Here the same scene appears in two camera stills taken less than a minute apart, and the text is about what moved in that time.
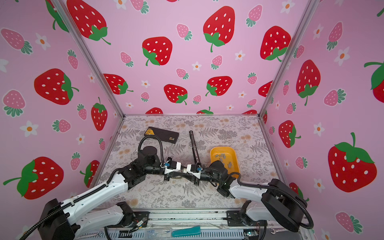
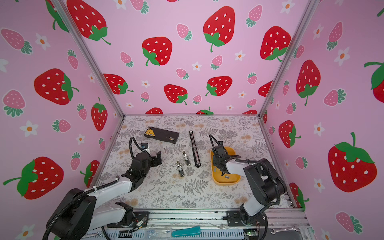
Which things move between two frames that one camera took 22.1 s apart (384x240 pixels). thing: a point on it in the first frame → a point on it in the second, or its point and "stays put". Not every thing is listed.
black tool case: (165, 136) stays put
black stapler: (194, 149) stays put
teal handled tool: (192, 231) stays put
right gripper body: (208, 178) → (215, 161)
